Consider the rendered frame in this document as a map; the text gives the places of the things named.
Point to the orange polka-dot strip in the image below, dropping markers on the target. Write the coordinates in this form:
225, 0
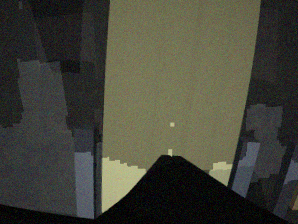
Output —
294, 200

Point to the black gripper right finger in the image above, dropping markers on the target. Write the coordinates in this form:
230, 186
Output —
201, 199

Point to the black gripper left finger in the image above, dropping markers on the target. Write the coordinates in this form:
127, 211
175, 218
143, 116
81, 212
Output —
151, 201

